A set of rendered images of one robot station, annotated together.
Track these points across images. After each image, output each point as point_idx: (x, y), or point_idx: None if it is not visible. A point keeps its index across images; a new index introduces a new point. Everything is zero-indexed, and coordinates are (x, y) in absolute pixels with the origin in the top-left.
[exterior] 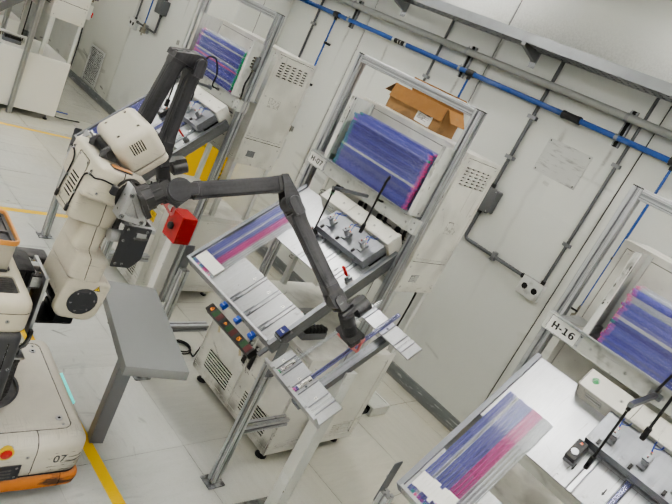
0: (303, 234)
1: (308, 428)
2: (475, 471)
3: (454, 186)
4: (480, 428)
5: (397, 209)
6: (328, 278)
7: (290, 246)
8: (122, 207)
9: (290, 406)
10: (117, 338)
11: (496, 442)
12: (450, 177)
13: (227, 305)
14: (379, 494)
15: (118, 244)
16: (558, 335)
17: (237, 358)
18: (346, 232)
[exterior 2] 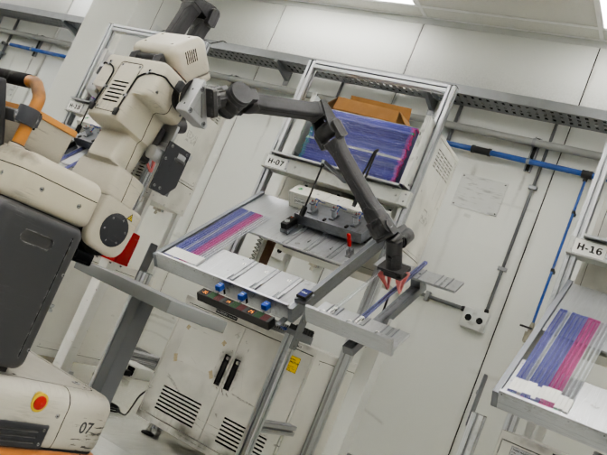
0: (346, 158)
1: (350, 396)
2: (564, 368)
3: (430, 166)
4: (549, 338)
5: (383, 186)
6: (374, 202)
7: (270, 236)
8: (192, 99)
9: (294, 413)
10: (140, 287)
11: (570, 345)
12: (434, 149)
13: (224, 286)
14: (471, 415)
15: (161, 162)
16: (586, 255)
17: (208, 382)
18: (334, 212)
